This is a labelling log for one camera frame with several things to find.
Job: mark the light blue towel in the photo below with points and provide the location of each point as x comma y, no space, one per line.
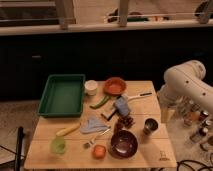
93,124

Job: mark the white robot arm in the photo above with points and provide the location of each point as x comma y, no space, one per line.
185,79

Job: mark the green plastic tray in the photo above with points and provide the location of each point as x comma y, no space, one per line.
63,96

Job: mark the orange bowl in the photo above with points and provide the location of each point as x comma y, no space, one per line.
114,86

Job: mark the white ceramic cup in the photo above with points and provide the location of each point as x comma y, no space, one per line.
91,87

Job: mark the bunch of dark grapes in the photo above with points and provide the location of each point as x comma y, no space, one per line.
124,122

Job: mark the silver fork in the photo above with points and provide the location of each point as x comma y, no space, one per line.
92,141

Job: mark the metal cup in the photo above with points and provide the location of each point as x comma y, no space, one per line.
150,126

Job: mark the yellow banana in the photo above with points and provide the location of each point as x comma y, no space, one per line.
68,130

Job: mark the dark purple bowl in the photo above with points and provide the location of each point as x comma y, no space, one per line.
123,144

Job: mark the orange fruit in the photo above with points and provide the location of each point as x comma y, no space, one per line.
99,152

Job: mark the green plastic cup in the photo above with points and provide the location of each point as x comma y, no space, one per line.
58,145

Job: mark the black chair frame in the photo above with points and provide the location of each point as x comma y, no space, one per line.
18,151

